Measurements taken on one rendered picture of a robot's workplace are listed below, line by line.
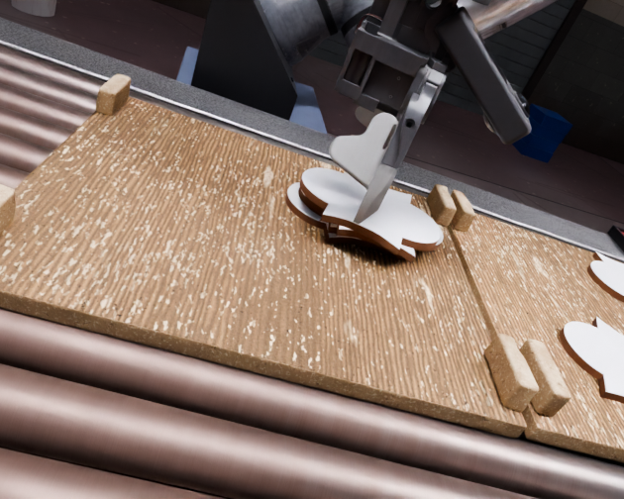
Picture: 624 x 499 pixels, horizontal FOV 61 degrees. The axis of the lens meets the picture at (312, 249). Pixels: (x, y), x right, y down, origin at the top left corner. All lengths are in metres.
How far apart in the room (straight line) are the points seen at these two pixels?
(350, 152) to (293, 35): 0.51
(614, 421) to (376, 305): 0.21
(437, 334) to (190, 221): 0.23
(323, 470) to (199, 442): 0.08
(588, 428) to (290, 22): 0.72
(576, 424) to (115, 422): 0.34
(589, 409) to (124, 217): 0.41
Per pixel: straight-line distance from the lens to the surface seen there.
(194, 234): 0.44
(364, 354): 0.40
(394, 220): 0.51
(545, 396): 0.44
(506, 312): 0.55
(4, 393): 0.34
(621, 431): 0.51
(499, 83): 0.46
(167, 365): 0.36
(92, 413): 0.33
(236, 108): 0.78
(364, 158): 0.44
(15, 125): 0.60
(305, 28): 0.94
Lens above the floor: 1.18
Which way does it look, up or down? 31 degrees down
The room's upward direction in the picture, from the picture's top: 24 degrees clockwise
